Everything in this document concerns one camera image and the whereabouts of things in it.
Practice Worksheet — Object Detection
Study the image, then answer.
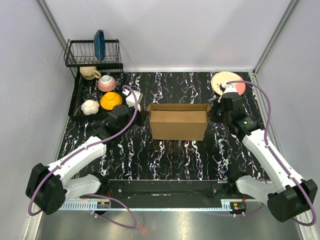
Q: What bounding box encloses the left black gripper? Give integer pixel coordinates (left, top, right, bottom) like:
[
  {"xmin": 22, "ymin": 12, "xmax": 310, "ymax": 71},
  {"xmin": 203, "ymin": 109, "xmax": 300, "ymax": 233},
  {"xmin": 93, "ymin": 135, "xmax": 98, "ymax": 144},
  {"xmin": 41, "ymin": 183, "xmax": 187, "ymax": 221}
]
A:
[{"xmin": 119, "ymin": 103, "xmax": 150, "ymax": 135}]

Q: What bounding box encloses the brown cardboard box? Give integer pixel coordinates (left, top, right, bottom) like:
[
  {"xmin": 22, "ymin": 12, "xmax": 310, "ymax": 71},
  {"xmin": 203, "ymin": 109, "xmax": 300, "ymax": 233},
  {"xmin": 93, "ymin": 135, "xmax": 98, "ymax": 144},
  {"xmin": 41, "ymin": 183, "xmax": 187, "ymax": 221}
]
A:
[{"xmin": 147, "ymin": 103, "xmax": 211, "ymax": 142}]

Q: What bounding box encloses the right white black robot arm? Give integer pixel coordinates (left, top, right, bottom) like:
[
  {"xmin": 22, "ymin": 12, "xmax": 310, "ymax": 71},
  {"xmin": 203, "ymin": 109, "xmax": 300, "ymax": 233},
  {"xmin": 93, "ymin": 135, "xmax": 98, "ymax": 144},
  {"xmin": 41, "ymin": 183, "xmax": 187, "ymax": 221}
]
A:
[{"xmin": 216, "ymin": 91, "xmax": 318, "ymax": 227}]

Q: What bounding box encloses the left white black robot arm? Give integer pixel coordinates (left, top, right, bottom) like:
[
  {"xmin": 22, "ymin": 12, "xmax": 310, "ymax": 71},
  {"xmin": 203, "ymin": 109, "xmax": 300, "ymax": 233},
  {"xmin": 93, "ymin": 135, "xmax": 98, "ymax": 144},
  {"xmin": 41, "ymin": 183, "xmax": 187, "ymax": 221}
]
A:
[{"xmin": 25, "ymin": 104, "xmax": 149, "ymax": 215}]

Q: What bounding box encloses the pink cream round plate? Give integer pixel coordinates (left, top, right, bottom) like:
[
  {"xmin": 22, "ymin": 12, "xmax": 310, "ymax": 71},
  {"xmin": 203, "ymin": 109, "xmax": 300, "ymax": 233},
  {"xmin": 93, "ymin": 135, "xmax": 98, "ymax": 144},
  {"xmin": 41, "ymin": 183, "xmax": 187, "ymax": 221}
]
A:
[{"xmin": 210, "ymin": 71, "xmax": 246, "ymax": 96}]

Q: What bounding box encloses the yellow ribbed bowl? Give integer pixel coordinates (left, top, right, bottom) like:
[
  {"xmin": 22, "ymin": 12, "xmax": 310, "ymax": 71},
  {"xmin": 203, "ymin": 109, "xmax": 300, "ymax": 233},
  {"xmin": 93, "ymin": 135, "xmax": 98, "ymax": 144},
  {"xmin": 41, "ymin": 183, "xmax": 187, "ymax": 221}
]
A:
[{"xmin": 100, "ymin": 91, "xmax": 122, "ymax": 111}]

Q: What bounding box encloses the pink patterned bowl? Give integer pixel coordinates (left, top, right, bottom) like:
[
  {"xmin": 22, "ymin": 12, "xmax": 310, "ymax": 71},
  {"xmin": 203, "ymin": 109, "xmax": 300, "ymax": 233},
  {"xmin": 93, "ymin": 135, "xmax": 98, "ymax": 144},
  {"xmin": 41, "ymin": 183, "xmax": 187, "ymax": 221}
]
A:
[{"xmin": 97, "ymin": 75, "xmax": 117, "ymax": 92}]

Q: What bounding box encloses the white flower shaped cup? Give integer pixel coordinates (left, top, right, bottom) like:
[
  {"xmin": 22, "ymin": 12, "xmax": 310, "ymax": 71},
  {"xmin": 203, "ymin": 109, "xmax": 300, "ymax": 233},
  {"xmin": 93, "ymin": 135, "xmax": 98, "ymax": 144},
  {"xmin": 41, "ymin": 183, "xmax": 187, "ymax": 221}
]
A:
[{"xmin": 81, "ymin": 99, "xmax": 100, "ymax": 116}]

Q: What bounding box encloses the black tray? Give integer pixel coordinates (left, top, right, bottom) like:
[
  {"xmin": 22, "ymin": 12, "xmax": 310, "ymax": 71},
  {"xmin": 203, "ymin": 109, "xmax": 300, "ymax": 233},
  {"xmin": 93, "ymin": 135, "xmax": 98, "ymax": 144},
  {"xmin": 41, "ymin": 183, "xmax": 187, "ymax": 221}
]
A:
[{"xmin": 68, "ymin": 71, "xmax": 127, "ymax": 121}]

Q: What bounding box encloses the beige mug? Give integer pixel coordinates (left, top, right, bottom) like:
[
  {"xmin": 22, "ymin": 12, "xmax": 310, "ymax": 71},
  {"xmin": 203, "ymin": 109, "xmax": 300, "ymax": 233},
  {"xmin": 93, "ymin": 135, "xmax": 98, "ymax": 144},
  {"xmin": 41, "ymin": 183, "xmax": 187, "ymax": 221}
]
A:
[{"xmin": 79, "ymin": 66, "xmax": 102, "ymax": 81}]

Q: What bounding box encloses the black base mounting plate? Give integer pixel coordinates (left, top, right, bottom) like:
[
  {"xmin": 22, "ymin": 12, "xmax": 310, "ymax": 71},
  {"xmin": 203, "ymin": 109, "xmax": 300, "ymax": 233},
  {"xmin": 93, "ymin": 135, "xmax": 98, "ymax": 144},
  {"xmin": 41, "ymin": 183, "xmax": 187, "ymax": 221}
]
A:
[{"xmin": 96, "ymin": 179, "xmax": 240, "ymax": 209}]

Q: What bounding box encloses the blue plate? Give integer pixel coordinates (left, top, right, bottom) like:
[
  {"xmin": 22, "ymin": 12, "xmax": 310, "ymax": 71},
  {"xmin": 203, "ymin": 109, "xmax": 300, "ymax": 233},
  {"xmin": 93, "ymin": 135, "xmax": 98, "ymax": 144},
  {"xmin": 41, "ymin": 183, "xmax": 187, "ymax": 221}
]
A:
[{"xmin": 93, "ymin": 29, "xmax": 106, "ymax": 62}]

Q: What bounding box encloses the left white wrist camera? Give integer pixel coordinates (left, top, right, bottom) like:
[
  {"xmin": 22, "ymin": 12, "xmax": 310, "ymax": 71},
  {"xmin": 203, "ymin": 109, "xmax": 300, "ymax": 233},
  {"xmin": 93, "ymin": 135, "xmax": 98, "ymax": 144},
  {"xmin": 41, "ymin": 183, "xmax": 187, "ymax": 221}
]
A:
[{"xmin": 122, "ymin": 89, "xmax": 143, "ymax": 110}]

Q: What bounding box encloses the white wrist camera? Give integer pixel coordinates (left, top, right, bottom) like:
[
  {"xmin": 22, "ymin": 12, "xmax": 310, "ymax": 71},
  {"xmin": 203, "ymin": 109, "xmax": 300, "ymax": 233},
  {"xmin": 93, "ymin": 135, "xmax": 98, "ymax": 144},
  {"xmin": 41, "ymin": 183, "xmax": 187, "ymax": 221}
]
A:
[
  {"xmin": 219, "ymin": 83, "xmax": 238, "ymax": 97},
  {"xmin": 122, "ymin": 89, "xmax": 143, "ymax": 110}
]

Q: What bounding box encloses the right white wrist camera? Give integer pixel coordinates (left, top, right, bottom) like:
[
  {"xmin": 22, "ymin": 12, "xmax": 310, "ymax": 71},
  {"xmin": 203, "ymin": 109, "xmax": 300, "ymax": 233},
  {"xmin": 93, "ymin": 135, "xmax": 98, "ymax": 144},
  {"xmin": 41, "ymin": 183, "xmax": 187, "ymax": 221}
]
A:
[{"xmin": 219, "ymin": 83, "xmax": 238, "ymax": 97}]

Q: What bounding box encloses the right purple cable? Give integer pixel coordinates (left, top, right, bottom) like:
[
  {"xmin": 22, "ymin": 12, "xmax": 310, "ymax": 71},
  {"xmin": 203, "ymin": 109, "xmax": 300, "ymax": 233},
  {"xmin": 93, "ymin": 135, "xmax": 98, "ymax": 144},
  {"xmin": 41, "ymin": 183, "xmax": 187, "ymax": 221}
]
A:
[{"xmin": 199, "ymin": 80, "xmax": 318, "ymax": 227}]

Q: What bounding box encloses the black wire dish rack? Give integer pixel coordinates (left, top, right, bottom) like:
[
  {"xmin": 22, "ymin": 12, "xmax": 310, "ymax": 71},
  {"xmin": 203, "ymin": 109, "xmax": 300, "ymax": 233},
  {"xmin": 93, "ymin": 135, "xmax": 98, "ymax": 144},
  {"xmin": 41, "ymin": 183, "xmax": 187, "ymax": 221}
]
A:
[{"xmin": 63, "ymin": 39, "xmax": 124, "ymax": 73}]

